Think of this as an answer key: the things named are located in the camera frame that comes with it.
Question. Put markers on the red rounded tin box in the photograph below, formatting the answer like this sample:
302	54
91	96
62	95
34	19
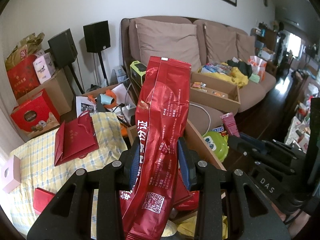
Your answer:
41	199

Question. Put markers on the gold crinkled gift bag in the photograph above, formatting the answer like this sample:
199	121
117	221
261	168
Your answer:
27	46

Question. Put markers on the red Collection gift box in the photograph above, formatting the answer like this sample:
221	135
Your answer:
36	116

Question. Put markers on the left black speaker on stand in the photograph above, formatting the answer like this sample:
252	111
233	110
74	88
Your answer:
64	52

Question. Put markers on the dark red gift box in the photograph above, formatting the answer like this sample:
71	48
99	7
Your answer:
23	77

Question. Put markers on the green portable radio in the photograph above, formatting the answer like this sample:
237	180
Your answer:
138	72

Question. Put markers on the open box with clutter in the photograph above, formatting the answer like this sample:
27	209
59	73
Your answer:
114	99

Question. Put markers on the dark red paper bags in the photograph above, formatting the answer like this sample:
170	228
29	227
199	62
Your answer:
75	139

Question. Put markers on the small pink white box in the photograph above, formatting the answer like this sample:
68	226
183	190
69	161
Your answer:
44	67

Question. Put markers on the Snickers pack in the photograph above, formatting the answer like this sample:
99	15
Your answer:
218	129

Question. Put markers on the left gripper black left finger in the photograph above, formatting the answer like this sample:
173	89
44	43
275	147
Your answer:
68	215

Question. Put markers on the pink tissue box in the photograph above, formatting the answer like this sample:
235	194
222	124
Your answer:
11	174

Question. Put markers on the red cartoon cat bag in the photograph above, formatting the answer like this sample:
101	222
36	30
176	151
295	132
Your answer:
185	200

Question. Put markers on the cardboard tray on sofa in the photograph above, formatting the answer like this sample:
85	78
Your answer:
214	93

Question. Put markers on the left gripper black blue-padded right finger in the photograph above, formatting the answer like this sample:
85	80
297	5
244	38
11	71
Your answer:
231	194

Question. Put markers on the green plastic kids case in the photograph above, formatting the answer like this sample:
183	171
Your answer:
218	144

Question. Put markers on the orange white paper bag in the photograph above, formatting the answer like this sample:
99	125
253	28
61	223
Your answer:
258	66

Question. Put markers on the red cosmetic tube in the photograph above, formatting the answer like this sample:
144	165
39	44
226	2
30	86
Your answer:
230	124

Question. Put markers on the large brown cardboard box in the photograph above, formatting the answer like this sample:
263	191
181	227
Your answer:
58	90

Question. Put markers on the cardboard tray box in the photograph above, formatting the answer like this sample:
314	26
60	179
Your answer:
195	141

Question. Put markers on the beige cushion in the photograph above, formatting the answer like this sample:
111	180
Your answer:
220	43
170	40
245	46

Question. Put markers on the long red foil packet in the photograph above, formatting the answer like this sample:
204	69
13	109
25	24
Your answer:
161	116

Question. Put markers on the brown sofa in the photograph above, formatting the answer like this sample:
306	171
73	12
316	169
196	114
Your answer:
202	117

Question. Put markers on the yellow plastic bag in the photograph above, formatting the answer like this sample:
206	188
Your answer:
226	73

